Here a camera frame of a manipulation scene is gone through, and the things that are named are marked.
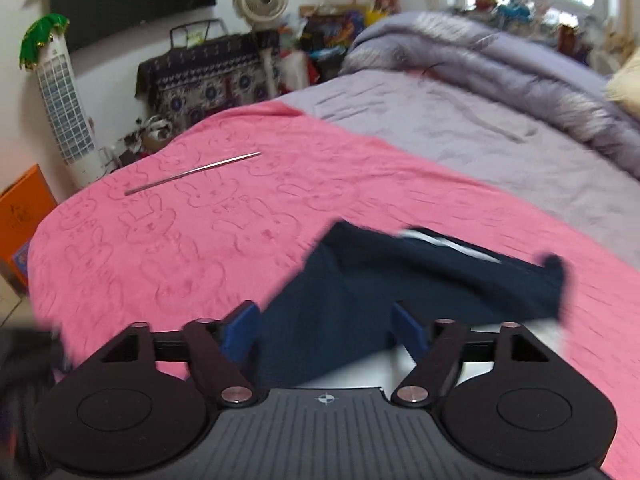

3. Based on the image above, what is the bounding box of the navy and white jacket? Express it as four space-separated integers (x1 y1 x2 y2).
250 221 566 388

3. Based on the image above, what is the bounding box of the pink rabbit print blanket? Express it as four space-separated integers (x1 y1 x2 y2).
28 101 639 479

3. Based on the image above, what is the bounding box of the thin metal rod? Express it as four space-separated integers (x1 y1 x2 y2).
124 152 262 196

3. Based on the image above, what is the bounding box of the purple bed sheet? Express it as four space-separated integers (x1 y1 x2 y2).
282 70 639 266

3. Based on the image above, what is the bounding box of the orange cardboard box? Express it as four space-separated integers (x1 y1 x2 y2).
0 165 58 287

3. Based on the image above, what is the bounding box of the patterned dark cloth covered cabinet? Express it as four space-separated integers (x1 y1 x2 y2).
136 30 280 134

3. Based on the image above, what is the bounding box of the white tower fan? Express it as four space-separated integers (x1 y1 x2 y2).
20 13 105 188

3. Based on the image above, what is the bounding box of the purple patterned folded quilt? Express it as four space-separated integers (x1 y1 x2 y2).
341 11 639 177

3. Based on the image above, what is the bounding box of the cream puffy down jacket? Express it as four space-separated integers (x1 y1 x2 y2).
606 49 640 113

